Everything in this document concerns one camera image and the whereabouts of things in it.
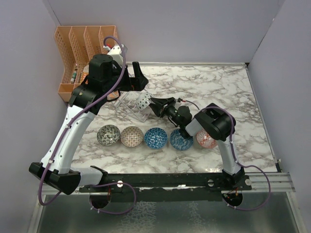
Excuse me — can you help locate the blue triangle patterned bowl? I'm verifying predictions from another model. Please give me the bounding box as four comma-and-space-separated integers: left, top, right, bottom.
144, 127, 168, 149

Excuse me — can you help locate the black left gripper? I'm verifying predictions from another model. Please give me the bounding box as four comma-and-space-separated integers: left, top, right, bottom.
104, 61, 149, 95

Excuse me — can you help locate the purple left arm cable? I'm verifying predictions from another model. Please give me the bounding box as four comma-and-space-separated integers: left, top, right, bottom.
38, 35, 137, 215

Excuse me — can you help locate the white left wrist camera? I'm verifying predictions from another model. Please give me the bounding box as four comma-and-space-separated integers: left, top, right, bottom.
103, 45, 123, 67

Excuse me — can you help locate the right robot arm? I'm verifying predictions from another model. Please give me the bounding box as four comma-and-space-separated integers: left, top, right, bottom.
150, 98, 244, 190

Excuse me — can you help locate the red patterned bowl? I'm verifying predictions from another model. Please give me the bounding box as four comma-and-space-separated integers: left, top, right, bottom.
196, 129, 217, 149

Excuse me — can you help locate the white diamond patterned bowl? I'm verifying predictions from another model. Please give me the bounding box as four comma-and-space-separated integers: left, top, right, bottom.
136, 92, 152, 111

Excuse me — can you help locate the brown checker patterned bowl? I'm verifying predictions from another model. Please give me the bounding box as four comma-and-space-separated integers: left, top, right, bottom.
121, 126, 143, 148

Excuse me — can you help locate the aluminium side rail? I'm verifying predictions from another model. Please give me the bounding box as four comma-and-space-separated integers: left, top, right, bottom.
247, 172, 295, 192

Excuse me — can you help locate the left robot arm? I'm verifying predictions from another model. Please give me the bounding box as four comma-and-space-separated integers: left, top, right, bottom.
29, 54, 149, 195

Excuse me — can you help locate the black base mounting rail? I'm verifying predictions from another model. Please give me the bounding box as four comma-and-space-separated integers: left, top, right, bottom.
79, 173, 252, 202

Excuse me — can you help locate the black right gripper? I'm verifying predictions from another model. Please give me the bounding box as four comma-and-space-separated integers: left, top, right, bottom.
148, 98, 183, 128

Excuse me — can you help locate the orange plastic file organizer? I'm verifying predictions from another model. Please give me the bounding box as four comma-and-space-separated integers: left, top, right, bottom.
54, 25, 118, 102

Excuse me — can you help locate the blue floral patterned bowl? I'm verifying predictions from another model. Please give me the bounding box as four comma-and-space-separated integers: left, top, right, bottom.
170, 129, 193, 150

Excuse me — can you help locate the black leaf patterned bowl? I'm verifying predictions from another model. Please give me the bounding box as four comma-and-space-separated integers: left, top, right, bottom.
97, 125, 121, 146

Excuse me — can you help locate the white wire dish rack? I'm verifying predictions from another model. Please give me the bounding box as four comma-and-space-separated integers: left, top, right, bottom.
114, 91, 151, 122

